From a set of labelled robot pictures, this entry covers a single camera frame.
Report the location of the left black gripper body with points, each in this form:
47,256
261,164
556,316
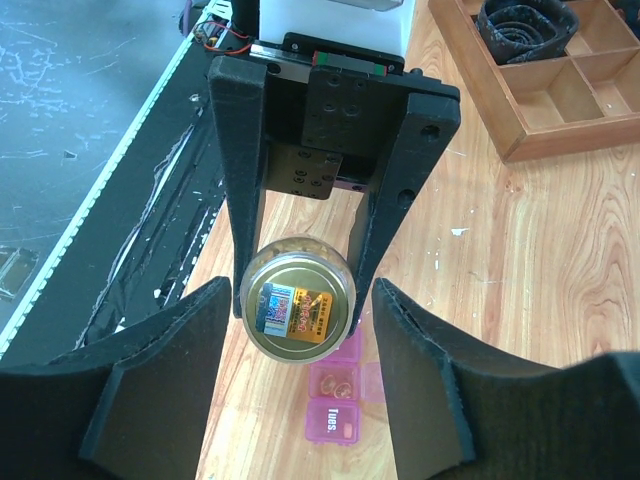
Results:
329,108

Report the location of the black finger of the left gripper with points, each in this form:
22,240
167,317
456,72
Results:
237,91
426,125

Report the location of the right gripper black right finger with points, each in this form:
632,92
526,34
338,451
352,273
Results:
459,408

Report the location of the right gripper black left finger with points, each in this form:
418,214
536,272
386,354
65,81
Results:
133,405

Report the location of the pink weekly pill organizer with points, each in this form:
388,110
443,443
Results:
338,387

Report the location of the gold bottle lid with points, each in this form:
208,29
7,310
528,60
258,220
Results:
296,311

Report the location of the clear bottle yellow capsules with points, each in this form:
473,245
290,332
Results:
294,248

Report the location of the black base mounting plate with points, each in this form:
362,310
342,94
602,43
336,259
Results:
131,247

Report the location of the wooden compartment tray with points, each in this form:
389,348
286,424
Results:
585,100

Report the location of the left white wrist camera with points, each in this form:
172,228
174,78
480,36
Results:
383,26

